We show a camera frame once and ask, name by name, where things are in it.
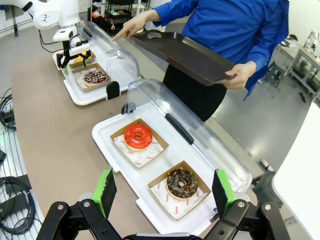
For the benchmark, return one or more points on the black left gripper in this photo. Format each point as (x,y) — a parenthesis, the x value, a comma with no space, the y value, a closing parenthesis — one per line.
(67,46)

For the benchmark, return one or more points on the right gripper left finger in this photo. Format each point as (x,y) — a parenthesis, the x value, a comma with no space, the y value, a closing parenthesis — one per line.
(103,192)

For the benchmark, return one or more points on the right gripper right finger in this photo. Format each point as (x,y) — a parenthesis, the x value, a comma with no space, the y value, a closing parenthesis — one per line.
(222,192)

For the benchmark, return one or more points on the white printed paper liner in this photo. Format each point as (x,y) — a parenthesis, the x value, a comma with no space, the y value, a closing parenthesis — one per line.
(172,205)
(145,157)
(79,78)

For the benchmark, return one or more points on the brown cardboard donut box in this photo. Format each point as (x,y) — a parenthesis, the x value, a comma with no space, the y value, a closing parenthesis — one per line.
(160,143)
(91,58)
(100,66)
(202,190)

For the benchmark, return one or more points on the chocolate donut with sprinkles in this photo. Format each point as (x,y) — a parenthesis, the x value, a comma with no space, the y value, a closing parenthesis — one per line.
(94,77)

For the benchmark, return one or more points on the chocolate donut with nuts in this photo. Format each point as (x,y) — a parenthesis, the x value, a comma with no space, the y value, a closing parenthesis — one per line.
(182,183)

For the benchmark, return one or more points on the dark brown serving tray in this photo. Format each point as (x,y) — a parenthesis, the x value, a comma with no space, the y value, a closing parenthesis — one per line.
(185,56)

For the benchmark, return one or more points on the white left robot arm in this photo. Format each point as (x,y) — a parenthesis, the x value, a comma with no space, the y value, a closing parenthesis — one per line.
(53,12)

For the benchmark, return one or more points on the blue-sleeved right forearm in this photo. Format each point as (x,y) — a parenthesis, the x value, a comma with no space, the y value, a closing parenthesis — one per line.
(172,12)

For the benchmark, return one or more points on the blue-sleeved left forearm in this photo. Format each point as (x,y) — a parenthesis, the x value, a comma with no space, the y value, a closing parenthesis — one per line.
(268,55)

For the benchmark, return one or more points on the yellow glazed donut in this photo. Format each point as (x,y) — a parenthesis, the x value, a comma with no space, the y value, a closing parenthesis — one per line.
(79,59)

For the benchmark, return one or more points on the red glazed donut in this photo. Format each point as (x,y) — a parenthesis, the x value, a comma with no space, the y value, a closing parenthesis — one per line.
(138,137)

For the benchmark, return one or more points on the person's black trousers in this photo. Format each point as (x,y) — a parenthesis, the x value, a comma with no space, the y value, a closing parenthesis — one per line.
(195,95)

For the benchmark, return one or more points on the person's blue shirt torso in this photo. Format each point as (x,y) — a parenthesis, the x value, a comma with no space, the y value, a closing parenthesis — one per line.
(225,27)

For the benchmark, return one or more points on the person's right hand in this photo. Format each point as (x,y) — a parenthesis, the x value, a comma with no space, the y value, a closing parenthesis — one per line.
(136,25)

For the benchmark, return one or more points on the person's left hand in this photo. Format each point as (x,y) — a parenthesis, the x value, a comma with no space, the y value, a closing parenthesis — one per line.
(241,75)

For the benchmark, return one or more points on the white display case base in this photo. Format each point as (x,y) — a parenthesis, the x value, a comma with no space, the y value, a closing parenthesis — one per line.
(80,96)
(172,162)

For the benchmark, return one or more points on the clear display case lid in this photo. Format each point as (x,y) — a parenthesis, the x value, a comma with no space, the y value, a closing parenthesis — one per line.
(117,57)
(200,130)

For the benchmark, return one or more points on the black shelf cart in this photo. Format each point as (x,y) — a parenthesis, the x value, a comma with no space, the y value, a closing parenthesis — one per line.
(117,12)

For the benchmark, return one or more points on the black tripod stand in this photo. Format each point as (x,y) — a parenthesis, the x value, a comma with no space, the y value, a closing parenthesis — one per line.
(11,20)

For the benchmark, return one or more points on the white side table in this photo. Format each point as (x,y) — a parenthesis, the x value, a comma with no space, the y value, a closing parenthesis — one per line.
(300,175)

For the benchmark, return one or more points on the grey metal stool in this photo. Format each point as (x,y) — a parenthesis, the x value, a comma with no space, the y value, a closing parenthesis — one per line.
(273,73)

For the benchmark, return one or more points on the grey background workbench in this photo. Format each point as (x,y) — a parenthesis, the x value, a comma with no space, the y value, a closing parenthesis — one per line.
(305,65)

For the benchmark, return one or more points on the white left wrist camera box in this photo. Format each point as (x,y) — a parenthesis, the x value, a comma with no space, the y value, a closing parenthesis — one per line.
(78,50)

